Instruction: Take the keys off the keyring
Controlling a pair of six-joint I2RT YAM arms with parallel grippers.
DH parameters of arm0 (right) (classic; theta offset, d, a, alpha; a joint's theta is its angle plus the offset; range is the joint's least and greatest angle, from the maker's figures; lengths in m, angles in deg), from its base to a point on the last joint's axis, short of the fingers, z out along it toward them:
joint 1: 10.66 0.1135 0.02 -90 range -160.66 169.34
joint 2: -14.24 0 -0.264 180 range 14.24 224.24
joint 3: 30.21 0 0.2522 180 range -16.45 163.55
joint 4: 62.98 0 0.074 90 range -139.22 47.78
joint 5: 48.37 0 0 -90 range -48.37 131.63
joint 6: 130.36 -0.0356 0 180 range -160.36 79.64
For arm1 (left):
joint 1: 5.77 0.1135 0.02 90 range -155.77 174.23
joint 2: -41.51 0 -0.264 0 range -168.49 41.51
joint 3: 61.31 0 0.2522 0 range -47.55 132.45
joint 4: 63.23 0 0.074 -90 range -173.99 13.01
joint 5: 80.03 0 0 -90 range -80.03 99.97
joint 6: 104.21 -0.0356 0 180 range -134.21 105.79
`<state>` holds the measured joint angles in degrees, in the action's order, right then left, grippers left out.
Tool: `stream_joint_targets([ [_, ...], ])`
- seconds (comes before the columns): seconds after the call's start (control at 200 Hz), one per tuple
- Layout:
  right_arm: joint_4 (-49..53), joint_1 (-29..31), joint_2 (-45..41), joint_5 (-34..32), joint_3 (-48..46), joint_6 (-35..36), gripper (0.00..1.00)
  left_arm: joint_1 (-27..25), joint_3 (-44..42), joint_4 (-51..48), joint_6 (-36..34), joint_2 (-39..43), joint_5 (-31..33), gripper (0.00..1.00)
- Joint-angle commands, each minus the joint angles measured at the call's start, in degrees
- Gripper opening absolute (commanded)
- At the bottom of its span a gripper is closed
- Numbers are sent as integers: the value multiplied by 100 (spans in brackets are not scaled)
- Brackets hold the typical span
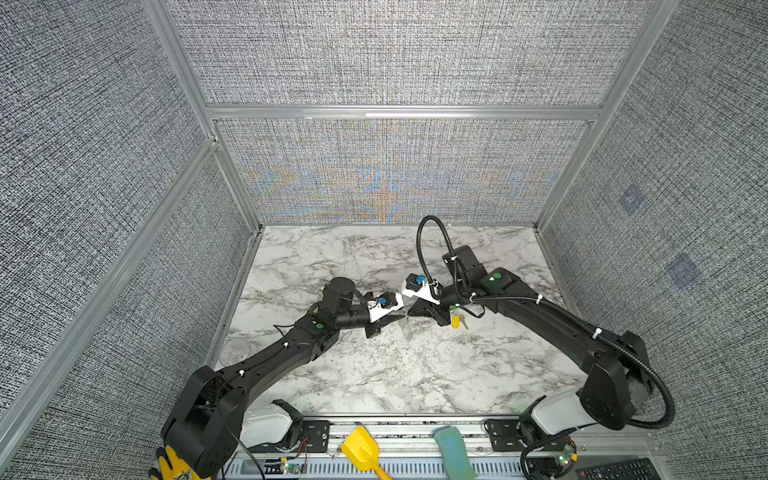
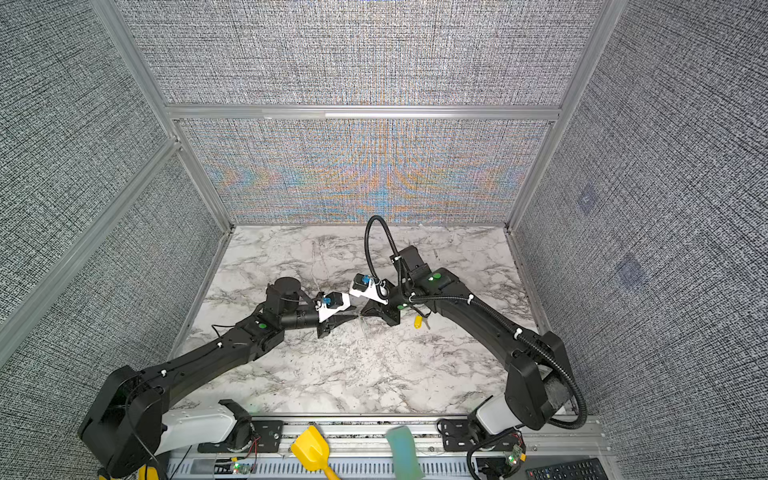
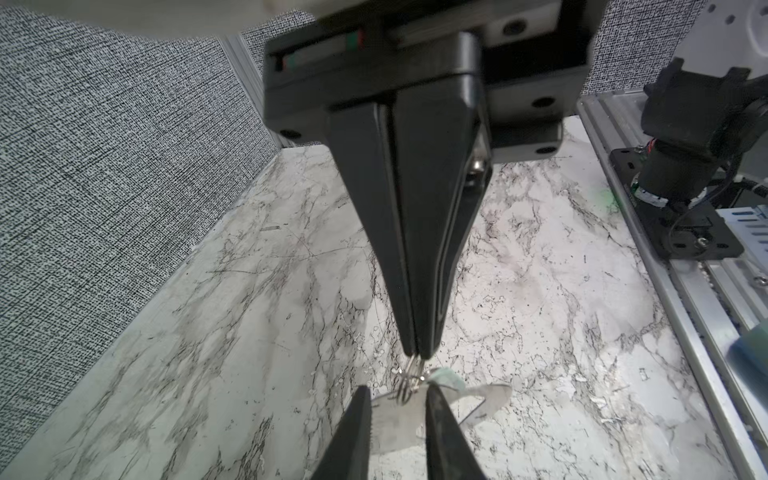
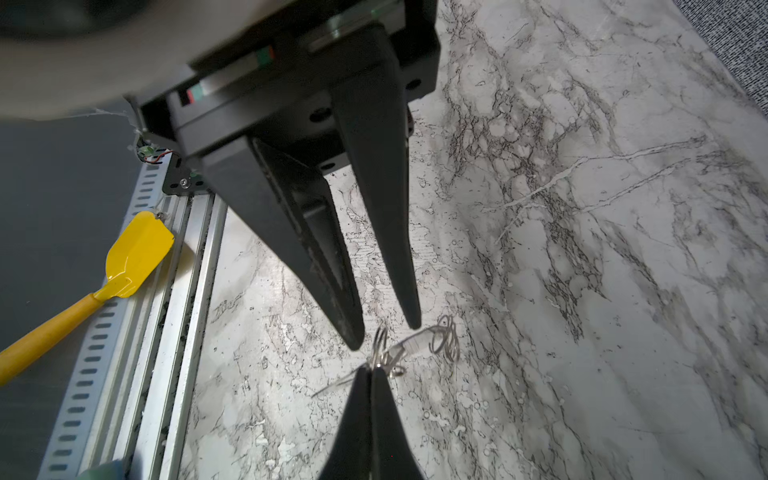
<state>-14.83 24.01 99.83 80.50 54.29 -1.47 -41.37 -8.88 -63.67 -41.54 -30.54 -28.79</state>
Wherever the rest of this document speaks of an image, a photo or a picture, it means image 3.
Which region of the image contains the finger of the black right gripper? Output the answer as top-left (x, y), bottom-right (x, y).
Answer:
top-left (327, 102), bottom-right (417, 356)
top-left (394, 74), bottom-right (482, 359)

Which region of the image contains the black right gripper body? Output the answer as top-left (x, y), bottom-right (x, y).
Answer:
top-left (263, 1), bottom-right (606, 163)

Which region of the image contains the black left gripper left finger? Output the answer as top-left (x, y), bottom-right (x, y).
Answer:
top-left (310, 385), bottom-right (372, 480)

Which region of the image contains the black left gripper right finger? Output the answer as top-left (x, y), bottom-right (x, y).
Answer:
top-left (425, 385), bottom-right (486, 480)

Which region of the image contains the green capped key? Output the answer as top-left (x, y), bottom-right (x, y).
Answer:
top-left (426, 367), bottom-right (466, 392)

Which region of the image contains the teal green sponge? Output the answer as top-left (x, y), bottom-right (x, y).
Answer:
top-left (734, 321), bottom-right (768, 376)

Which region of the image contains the aluminium right corner post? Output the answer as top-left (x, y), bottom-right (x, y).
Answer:
top-left (218, 33), bottom-right (266, 122)

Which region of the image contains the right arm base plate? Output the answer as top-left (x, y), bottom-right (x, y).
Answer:
top-left (609, 148), bottom-right (744, 261)

